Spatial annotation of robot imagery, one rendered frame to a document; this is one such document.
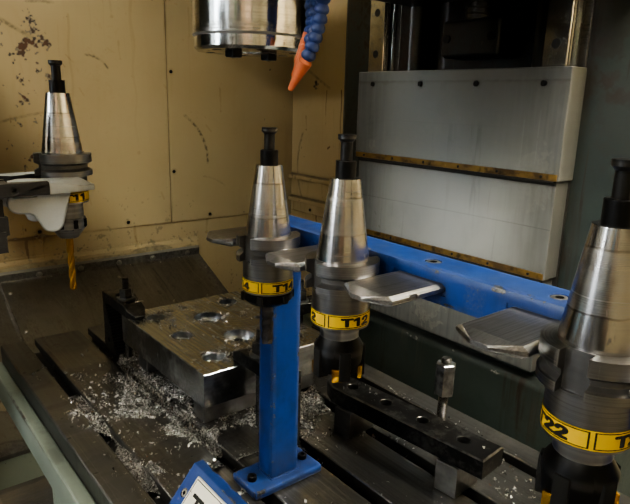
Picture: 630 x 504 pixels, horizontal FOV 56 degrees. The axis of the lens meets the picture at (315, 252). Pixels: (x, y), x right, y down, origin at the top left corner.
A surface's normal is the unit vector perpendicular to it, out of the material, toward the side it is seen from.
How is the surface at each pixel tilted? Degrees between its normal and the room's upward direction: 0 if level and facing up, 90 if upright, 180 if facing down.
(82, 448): 0
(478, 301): 90
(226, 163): 90
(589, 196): 90
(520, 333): 0
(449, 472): 90
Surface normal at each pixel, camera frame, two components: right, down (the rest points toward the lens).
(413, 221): -0.77, 0.14
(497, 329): 0.03, -0.97
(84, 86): 0.63, 0.21
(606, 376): -0.28, 0.23
